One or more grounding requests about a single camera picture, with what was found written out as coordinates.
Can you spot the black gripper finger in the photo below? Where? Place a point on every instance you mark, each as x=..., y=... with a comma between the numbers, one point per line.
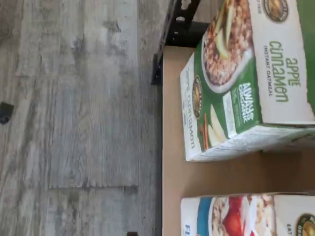
x=6, y=111
x=132, y=233

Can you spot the blue flax oatmeal box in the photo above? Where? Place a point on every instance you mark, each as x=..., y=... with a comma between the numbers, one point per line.
x=233, y=218

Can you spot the wooden shelf board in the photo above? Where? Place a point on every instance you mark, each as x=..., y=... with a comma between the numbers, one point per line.
x=172, y=172

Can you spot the green apple cinnamon oatmeal box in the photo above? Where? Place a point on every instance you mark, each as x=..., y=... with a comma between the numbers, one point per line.
x=310, y=37
x=221, y=86

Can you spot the black metal shelf rack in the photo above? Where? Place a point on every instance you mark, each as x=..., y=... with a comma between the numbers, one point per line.
x=172, y=24

